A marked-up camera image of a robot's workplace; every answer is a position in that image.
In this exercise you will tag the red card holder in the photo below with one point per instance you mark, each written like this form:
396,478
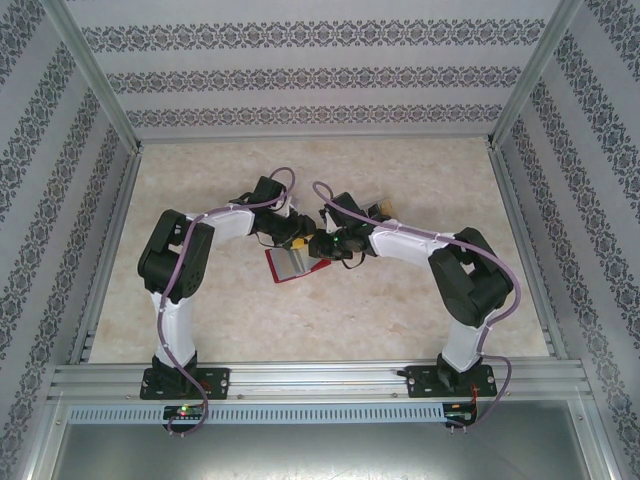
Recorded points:
285,265

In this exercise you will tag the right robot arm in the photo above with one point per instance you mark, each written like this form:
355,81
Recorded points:
475,285

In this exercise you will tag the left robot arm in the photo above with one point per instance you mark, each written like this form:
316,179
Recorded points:
170,260

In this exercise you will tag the black and gold card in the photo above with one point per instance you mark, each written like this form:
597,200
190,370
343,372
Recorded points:
386,205

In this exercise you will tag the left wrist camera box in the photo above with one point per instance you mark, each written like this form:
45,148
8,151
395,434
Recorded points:
291,207

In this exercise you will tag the aluminium mounting rail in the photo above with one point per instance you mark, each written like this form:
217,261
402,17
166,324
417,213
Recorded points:
315,382

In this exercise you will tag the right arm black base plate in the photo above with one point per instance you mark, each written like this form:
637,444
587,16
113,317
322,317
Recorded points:
417,382

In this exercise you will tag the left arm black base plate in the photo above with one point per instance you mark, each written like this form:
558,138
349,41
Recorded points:
217,382

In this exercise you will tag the aluminium frame post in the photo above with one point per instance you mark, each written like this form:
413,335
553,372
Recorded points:
97,75
532,75

